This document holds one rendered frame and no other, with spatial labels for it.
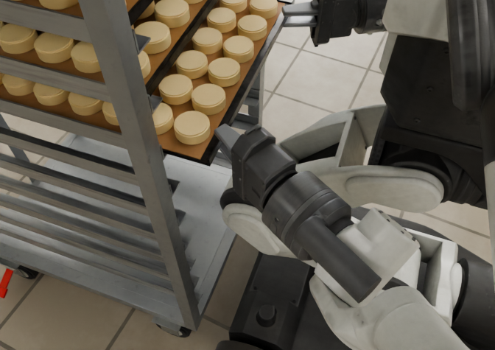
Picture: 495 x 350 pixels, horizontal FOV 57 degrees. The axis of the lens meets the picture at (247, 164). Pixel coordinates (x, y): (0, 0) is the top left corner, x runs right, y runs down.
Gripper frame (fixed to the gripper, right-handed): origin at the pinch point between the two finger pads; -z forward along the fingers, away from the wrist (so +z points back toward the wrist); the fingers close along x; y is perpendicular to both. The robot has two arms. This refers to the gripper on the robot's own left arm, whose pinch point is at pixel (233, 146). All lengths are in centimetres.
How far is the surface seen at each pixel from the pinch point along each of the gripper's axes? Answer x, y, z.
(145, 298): -63, 16, -17
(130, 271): -55, 16, -22
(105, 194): -16.5, 15.1, -16.4
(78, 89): 8.7, 13.5, -13.7
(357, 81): -78, -99, -46
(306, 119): -78, -69, -45
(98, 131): 1.1, 13.2, -13.2
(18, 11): 18.8, 15.5, -17.2
